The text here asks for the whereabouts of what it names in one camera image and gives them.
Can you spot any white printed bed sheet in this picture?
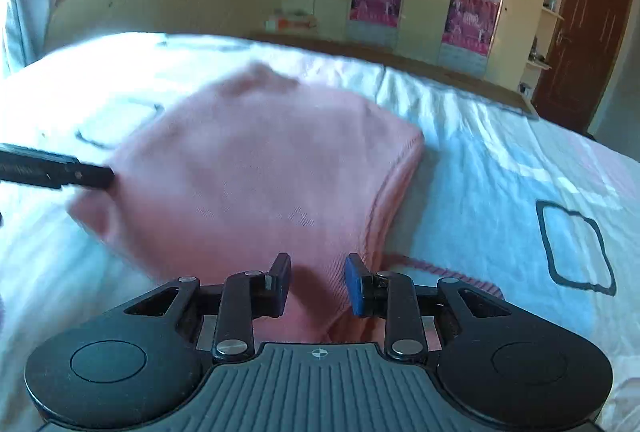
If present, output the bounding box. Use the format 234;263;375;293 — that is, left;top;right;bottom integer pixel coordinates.
0;31;640;432

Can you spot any pink knit sweater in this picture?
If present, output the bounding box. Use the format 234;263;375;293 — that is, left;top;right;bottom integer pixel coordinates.
67;61;505;347

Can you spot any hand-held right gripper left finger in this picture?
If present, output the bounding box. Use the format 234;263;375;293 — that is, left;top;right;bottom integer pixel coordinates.
124;253;292;360

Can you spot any orange and white box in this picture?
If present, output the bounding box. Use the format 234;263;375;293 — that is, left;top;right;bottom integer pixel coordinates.
264;9;319;33

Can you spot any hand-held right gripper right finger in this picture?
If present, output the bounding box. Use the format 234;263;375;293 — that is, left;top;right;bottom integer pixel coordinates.
345;253;513;360

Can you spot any cream corner shelf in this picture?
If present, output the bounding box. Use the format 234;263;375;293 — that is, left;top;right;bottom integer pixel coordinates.
519;0;577;99

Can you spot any brown wooden door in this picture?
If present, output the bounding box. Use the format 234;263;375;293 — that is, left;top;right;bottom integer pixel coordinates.
531;0;637;135

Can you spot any pink wall poster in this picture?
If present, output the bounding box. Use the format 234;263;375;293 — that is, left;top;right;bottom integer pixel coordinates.
347;0;406;46
439;0;501;59

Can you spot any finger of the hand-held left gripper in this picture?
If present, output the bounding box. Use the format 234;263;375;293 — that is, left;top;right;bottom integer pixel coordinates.
0;143;77;165
0;162;116;191

